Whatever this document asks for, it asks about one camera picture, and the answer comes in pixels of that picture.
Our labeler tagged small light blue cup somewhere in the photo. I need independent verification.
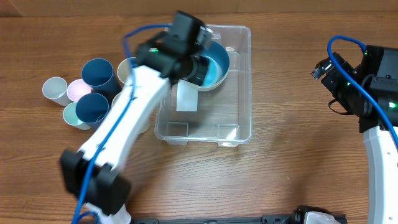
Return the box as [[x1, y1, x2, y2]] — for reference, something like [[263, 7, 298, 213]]
[[202, 56, 221, 87]]

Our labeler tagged dark blue bowl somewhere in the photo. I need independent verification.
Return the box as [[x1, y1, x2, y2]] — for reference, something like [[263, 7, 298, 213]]
[[201, 41, 230, 75]]

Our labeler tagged small pink cup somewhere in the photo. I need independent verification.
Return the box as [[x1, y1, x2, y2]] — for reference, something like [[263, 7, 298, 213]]
[[67, 79, 92, 102]]

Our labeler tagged small grey cup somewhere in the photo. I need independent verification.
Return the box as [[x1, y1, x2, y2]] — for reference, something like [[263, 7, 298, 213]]
[[42, 77, 72, 106]]

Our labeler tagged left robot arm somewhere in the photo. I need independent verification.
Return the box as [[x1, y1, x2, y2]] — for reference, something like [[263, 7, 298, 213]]
[[60, 37, 213, 223]]

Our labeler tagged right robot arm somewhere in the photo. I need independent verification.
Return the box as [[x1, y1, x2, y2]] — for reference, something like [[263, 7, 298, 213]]
[[312, 46, 397, 223]]

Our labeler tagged cream bowl stack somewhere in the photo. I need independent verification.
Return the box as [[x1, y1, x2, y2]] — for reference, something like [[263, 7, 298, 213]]
[[182, 75, 227, 91]]

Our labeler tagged white label in bin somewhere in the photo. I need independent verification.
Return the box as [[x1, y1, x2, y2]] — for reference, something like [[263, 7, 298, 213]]
[[176, 80, 198, 112]]

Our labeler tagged clear plastic storage bin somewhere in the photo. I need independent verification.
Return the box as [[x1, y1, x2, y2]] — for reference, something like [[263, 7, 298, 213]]
[[154, 25, 252, 147]]

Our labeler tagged tall beige cup rear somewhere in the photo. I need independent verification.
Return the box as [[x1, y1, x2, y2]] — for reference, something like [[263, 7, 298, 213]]
[[117, 57, 136, 85]]

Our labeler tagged tall beige cup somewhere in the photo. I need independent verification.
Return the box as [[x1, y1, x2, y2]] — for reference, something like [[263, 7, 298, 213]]
[[117, 57, 136, 85], [111, 91, 151, 134]]

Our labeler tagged tall beige cup front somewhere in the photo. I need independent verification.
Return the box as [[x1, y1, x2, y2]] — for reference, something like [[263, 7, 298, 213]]
[[111, 91, 151, 134]]

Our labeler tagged tall navy cup rear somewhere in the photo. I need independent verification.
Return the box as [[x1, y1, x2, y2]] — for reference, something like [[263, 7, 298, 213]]
[[81, 58, 121, 103]]

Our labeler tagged tall navy cup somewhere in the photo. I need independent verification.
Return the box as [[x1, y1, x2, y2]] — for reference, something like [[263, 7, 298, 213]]
[[81, 58, 121, 103], [76, 93, 110, 129]]

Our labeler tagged tall navy cup front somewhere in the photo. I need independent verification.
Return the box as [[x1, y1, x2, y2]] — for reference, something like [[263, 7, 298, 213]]
[[76, 93, 110, 129]]

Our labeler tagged small mint green cup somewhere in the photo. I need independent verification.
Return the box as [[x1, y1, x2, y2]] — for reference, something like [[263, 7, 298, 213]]
[[63, 102, 91, 131]]

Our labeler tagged right blue cable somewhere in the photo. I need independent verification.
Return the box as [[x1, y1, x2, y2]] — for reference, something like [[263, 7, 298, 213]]
[[326, 35, 398, 147]]

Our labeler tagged blue cable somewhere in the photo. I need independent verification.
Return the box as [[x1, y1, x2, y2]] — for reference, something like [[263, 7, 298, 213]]
[[326, 35, 398, 147], [72, 24, 172, 224]]

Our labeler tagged left blue cable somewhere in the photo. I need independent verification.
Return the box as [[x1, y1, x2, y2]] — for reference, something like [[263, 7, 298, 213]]
[[72, 24, 172, 224]]

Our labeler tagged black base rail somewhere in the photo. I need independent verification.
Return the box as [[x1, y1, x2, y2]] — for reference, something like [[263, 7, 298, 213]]
[[132, 213, 303, 224]]

